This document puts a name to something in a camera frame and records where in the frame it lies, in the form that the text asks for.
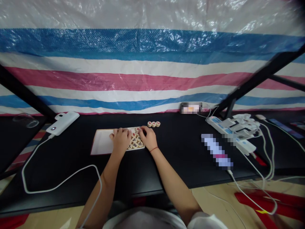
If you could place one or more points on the person's left hand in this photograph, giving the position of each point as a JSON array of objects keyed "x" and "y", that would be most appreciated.
[{"x": 120, "y": 140}]

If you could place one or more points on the person's right hand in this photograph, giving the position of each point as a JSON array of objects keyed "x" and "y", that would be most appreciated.
[{"x": 150, "y": 139}]

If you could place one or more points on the person's left fingers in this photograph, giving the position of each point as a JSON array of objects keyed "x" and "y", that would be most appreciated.
[{"x": 119, "y": 131}]

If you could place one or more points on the person's right fingers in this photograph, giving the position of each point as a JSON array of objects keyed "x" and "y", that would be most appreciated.
[{"x": 143, "y": 132}]

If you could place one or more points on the round chess disc red mark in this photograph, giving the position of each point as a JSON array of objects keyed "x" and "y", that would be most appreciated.
[
  {"x": 154, "y": 124},
  {"x": 149, "y": 124},
  {"x": 158, "y": 124}
]

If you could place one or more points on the group of wooden chess pieces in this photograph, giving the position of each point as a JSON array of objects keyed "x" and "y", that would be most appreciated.
[{"x": 137, "y": 143}]

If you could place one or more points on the white box with red edge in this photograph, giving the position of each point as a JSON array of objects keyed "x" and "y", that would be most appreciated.
[{"x": 102, "y": 142}]

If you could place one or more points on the white power bank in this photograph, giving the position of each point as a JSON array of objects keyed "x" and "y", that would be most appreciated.
[{"x": 63, "y": 122}]

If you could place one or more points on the striped plastic tarp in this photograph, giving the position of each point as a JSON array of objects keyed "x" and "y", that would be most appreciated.
[{"x": 143, "y": 59}]

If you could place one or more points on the white power strip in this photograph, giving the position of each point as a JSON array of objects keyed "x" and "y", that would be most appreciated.
[{"x": 220, "y": 125}]

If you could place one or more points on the person's body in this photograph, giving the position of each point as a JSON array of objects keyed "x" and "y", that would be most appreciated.
[{"x": 152, "y": 218}]

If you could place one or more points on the clear glass cup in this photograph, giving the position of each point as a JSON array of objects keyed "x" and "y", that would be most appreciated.
[{"x": 25, "y": 120}]

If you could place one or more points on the cluster of white chargers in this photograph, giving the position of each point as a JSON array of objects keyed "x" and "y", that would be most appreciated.
[{"x": 243, "y": 125}]

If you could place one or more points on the white oval device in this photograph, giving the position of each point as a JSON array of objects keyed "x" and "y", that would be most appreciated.
[{"x": 261, "y": 117}]

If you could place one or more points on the small red flat object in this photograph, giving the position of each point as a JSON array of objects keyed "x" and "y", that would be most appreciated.
[{"x": 260, "y": 159}]

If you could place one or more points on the red cloth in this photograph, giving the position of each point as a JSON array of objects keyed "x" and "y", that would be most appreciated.
[{"x": 13, "y": 220}]

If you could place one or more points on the dark blue flat strip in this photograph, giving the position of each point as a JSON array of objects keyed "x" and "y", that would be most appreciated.
[{"x": 283, "y": 128}]

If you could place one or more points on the black metal frame bar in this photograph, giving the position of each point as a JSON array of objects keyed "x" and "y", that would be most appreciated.
[
  {"x": 262, "y": 76},
  {"x": 26, "y": 93}
]

